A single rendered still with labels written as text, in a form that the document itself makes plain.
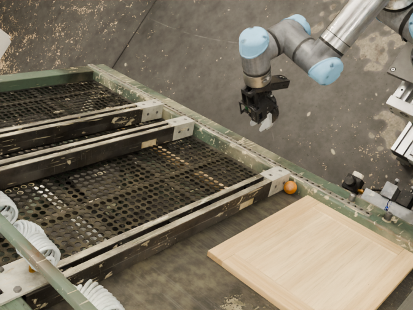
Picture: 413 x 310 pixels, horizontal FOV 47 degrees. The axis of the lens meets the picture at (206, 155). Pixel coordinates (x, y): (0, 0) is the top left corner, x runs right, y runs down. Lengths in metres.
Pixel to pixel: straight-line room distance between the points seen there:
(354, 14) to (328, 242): 0.75
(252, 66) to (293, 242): 0.60
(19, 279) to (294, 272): 0.74
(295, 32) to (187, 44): 2.32
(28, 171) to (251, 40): 0.85
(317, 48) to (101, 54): 2.96
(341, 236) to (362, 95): 1.36
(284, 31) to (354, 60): 1.73
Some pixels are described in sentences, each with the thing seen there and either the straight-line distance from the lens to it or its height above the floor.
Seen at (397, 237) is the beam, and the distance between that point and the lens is 1.73.
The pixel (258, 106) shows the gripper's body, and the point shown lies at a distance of 1.34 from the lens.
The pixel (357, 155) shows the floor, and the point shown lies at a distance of 2.76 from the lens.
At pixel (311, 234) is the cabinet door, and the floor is 1.07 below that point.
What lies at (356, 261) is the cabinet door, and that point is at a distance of 1.58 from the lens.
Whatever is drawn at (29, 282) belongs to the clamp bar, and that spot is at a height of 1.85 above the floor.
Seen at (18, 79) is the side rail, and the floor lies 1.26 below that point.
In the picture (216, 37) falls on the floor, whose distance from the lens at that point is 3.42.
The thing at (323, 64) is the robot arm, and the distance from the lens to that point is 1.19.
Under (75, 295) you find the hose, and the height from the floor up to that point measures 1.96.
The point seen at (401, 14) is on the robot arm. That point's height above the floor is 1.25.
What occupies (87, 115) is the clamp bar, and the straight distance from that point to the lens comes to 2.00.
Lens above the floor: 2.61
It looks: 57 degrees down
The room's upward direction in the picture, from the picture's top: 61 degrees counter-clockwise
